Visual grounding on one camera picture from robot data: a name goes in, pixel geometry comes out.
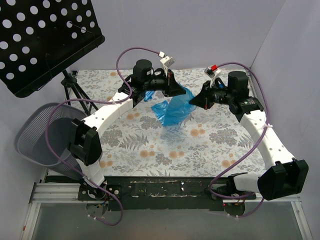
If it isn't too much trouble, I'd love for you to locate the blue plastic trash bag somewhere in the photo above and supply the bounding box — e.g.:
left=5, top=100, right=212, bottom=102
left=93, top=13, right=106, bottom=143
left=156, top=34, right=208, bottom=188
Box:
left=151, top=87, right=197, bottom=127

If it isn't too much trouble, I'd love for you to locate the small blue bag piece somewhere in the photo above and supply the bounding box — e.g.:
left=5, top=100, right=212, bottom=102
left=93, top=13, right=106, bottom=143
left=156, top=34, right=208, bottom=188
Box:
left=143, top=90, right=155, bottom=102

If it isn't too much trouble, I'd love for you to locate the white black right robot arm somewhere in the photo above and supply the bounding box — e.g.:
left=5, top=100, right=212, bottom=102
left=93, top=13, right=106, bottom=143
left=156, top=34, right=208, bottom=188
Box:
left=189, top=66, right=309, bottom=201

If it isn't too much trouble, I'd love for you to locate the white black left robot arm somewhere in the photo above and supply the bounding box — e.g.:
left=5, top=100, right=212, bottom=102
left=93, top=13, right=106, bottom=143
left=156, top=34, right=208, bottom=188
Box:
left=68, top=56, right=186, bottom=200

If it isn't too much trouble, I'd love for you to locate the grey mesh trash bin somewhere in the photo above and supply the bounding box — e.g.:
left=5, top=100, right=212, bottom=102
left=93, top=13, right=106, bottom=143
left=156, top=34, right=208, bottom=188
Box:
left=14, top=102, right=87, bottom=180

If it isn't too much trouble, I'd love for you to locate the floral table mat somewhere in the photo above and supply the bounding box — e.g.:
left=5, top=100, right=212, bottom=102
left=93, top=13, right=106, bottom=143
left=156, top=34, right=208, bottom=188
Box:
left=69, top=68, right=268, bottom=178

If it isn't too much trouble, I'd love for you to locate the black perforated music stand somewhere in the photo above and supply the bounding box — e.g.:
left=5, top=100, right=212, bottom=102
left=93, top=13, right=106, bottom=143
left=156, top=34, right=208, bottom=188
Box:
left=0, top=0, right=109, bottom=118

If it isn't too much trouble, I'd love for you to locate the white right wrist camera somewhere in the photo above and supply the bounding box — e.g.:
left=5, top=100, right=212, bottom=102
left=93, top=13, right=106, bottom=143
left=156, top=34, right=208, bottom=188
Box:
left=204, top=64, right=222, bottom=88

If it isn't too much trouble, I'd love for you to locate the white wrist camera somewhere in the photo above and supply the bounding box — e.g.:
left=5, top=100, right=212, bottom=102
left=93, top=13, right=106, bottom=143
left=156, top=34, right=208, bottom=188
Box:
left=204, top=64, right=222, bottom=88
left=158, top=51, right=176, bottom=77

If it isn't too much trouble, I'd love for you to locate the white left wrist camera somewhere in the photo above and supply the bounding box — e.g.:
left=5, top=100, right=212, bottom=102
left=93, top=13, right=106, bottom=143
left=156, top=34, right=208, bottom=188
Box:
left=158, top=51, right=176, bottom=77

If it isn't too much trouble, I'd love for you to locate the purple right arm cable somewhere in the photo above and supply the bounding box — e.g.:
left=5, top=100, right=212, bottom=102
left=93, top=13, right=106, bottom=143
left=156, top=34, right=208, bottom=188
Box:
left=208, top=61, right=272, bottom=219

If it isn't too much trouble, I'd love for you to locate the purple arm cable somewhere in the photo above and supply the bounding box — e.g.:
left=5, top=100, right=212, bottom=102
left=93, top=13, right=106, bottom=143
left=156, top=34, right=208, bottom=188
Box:
left=208, top=61, right=272, bottom=219
left=45, top=47, right=163, bottom=227

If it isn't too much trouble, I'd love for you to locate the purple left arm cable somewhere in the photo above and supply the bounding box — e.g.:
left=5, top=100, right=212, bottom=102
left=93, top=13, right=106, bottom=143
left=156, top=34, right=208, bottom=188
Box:
left=45, top=47, right=163, bottom=227

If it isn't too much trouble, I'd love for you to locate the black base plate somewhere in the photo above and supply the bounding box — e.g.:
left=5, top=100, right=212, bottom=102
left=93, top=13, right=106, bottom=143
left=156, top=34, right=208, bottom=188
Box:
left=45, top=175, right=257, bottom=215

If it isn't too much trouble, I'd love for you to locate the aluminium frame rail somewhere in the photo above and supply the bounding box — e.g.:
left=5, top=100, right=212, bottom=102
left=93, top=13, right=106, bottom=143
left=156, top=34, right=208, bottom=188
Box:
left=20, top=182, right=99, bottom=240

